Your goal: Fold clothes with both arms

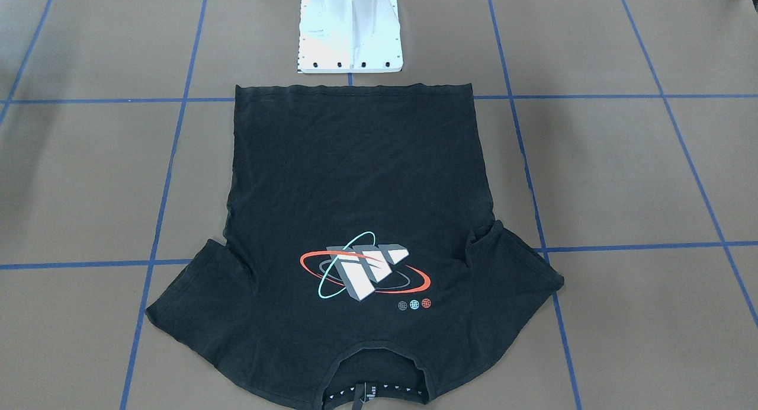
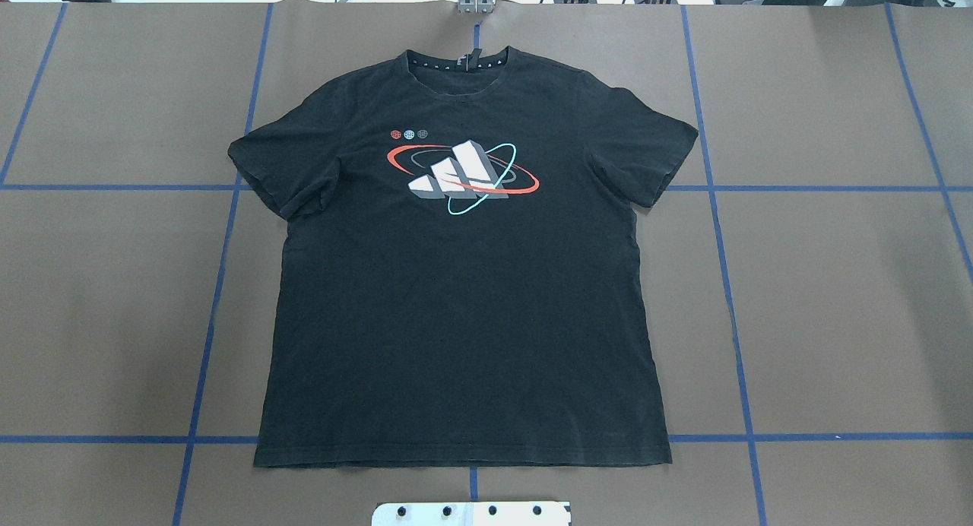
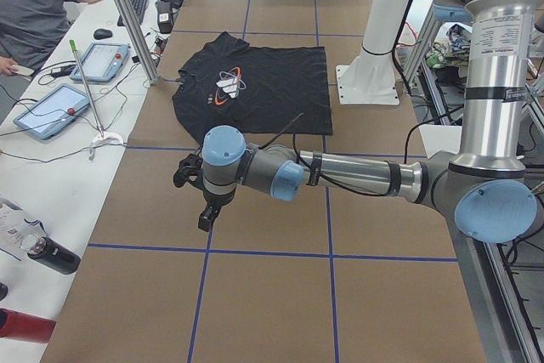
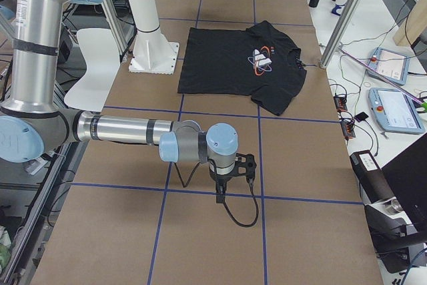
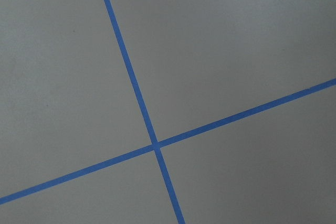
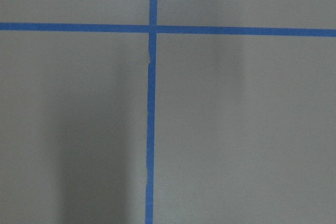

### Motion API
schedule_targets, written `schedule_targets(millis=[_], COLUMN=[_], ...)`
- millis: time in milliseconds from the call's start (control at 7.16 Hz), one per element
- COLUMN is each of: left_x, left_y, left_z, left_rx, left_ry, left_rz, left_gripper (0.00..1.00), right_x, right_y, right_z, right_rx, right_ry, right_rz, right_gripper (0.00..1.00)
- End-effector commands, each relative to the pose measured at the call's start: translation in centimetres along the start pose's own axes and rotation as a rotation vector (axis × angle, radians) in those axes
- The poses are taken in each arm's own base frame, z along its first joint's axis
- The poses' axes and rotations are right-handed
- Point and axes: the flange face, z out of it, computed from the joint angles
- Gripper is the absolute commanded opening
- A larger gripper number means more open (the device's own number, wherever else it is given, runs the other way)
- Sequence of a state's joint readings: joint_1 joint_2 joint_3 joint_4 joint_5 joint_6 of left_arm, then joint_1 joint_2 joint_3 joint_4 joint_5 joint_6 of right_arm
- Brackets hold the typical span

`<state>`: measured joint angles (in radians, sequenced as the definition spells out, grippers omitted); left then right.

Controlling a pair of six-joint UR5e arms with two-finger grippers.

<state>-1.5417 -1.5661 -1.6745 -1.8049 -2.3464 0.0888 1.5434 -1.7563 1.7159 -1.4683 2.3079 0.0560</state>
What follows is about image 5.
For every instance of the blue tape line lengthwise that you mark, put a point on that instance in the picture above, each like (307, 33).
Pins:
(147, 120)

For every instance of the blue tape line crosswise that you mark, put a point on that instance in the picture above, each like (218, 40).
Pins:
(167, 142)

